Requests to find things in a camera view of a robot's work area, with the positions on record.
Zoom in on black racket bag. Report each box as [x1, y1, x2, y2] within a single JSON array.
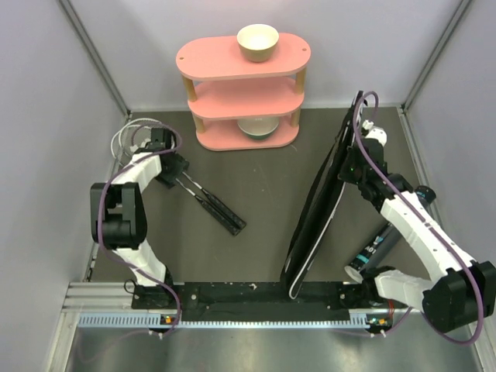
[[280, 91, 363, 300]]

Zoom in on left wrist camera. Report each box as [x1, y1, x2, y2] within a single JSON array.
[[129, 138, 154, 157]]

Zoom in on badminton racket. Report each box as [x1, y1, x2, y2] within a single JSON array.
[[110, 124, 247, 236], [120, 118, 247, 229]]

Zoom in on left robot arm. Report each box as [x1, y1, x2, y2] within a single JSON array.
[[90, 125, 182, 308]]

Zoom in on cream bowl on top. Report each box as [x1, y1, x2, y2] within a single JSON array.
[[236, 24, 279, 63]]

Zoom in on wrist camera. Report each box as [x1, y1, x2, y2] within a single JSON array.
[[361, 119, 388, 146], [129, 138, 154, 157]]

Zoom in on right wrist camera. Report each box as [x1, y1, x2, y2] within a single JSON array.
[[361, 119, 388, 146]]

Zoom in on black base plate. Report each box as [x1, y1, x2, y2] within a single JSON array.
[[131, 281, 392, 322]]

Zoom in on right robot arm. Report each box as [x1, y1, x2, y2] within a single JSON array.
[[339, 139, 495, 333]]

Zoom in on black shuttlecock tube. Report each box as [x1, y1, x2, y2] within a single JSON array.
[[344, 185, 437, 282]]

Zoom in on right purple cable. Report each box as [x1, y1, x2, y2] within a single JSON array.
[[353, 91, 485, 346]]

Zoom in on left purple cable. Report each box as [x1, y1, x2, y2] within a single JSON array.
[[95, 122, 183, 338]]

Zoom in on pink three-tier shelf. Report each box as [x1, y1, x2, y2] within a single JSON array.
[[176, 33, 311, 151]]

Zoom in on green bowl on bottom shelf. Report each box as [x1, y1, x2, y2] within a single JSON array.
[[237, 117, 280, 140]]

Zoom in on purple cable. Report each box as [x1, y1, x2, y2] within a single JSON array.
[[353, 91, 485, 346], [95, 122, 183, 338]]

